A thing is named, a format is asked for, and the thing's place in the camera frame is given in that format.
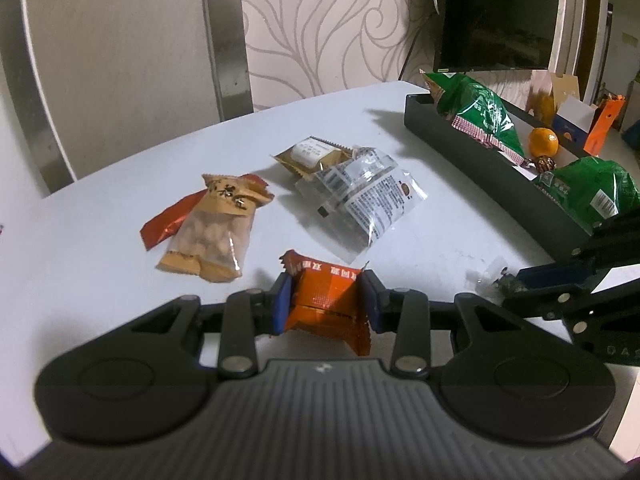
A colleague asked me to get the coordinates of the orange snack packet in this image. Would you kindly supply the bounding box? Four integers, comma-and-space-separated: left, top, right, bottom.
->
280, 250, 371, 356

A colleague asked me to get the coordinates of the green chip bag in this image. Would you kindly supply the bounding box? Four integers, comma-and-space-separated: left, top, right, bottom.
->
533, 156, 639, 234
421, 70, 525, 164

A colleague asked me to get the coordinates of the small clear candy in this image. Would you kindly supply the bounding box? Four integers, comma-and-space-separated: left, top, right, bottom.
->
465, 257, 527, 299

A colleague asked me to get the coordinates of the dark brown candy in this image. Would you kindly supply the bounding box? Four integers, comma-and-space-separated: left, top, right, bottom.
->
521, 155, 556, 174

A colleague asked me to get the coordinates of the orange tangerine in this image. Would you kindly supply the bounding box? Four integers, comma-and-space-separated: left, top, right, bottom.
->
528, 128, 560, 158

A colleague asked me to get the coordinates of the peanut snack packet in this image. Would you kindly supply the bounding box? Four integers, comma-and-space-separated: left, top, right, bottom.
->
157, 174, 273, 283

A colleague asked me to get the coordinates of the black tray with white liner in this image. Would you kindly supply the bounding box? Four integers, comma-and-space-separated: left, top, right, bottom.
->
403, 90, 640, 261

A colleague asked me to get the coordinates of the clear white snack packet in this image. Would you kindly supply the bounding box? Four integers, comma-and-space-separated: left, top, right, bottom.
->
295, 148, 427, 263

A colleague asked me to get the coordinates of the red snack wrapper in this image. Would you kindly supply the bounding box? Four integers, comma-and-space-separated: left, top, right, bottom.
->
140, 174, 273, 250

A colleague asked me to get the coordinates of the orange blue cardboard box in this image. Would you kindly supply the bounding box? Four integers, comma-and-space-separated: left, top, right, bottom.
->
526, 70, 626, 156

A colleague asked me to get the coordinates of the brown pastry packet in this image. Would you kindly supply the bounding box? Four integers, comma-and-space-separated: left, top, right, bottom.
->
273, 136, 352, 179

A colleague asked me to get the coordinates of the black wall television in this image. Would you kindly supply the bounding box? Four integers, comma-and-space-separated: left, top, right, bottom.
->
434, 0, 559, 72

